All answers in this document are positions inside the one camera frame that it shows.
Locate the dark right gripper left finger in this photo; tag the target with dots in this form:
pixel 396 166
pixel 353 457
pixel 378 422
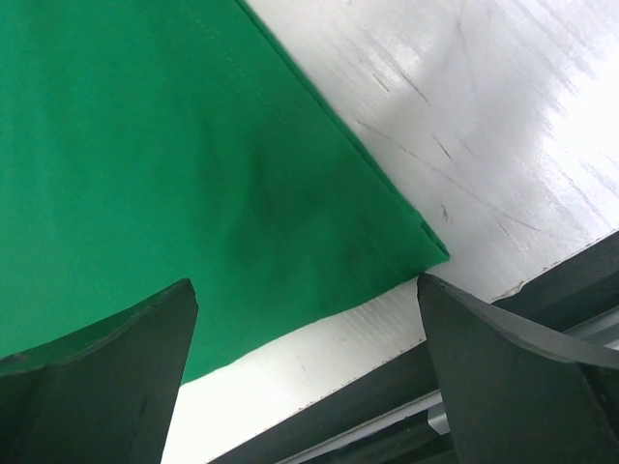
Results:
pixel 104 393

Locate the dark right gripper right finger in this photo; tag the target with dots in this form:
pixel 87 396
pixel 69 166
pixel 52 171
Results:
pixel 515 391

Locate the green t shirt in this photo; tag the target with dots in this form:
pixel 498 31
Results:
pixel 147 141

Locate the aluminium front rail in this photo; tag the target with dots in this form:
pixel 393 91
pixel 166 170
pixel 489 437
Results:
pixel 601 329

